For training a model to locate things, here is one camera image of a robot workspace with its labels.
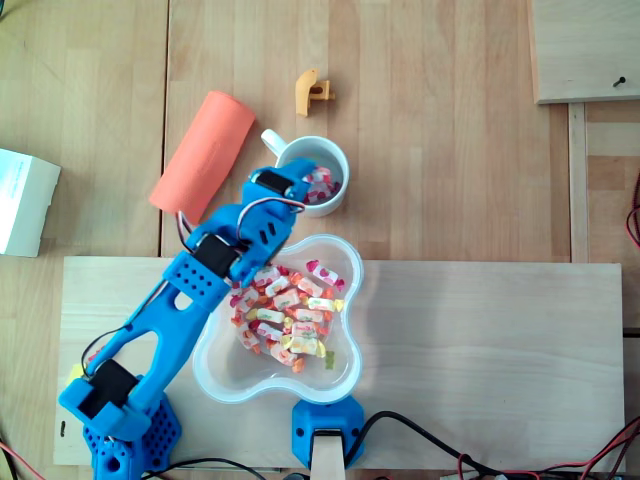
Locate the blue printed post base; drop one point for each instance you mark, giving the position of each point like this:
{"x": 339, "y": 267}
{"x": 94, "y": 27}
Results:
{"x": 302, "y": 425}

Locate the yellow wrapped candy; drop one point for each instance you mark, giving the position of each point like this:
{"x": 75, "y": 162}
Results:
{"x": 302, "y": 345}
{"x": 322, "y": 303}
{"x": 270, "y": 315}

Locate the clear Haribo plastic tub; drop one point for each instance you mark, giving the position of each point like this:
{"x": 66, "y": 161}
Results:
{"x": 225, "y": 370}

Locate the white cardboard box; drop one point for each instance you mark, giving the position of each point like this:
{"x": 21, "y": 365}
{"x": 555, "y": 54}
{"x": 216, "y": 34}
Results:
{"x": 25, "y": 200}

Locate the orange foam roll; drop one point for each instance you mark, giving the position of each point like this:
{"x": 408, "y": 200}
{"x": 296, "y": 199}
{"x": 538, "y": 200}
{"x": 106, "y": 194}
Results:
{"x": 200, "y": 150}

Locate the orange 3D-printed part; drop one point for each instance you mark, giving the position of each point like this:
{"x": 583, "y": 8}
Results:
{"x": 303, "y": 95}

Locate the white ceramic mug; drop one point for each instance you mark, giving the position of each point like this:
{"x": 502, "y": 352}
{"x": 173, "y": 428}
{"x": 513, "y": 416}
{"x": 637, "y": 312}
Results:
{"x": 320, "y": 152}

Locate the wooden camera post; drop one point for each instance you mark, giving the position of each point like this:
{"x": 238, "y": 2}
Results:
{"x": 327, "y": 457}

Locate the pink wrapped candy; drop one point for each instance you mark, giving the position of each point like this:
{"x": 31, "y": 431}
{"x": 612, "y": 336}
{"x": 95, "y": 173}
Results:
{"x": 306, "y": 329}

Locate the pale plywood panel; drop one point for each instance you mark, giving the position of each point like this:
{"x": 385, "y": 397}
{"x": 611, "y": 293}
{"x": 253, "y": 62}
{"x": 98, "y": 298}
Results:
{"x": 585, "y": 50}

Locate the black screw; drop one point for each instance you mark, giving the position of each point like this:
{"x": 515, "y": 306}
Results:
{"x": 620, "y": 81}

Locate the light wooden base board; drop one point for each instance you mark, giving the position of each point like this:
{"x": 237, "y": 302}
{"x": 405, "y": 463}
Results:
{"x": 450, "y": 350}

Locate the orange gummy bear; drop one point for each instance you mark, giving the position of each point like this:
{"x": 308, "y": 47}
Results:
{"x": 299, "y": 365}

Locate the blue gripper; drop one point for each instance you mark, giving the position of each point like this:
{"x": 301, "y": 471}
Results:
{"x": 274, "y": 183}

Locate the yellow gummy sweet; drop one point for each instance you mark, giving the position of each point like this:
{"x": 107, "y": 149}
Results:
{"x": 75, "y": 374}

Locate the green gummy bear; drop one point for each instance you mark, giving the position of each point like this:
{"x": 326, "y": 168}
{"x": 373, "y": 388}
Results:
{"x": 330, "y": 360}

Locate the blue 3D-printed robot arm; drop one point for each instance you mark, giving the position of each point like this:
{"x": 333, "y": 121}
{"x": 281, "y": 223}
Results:
{"x": 195, "y": 287}

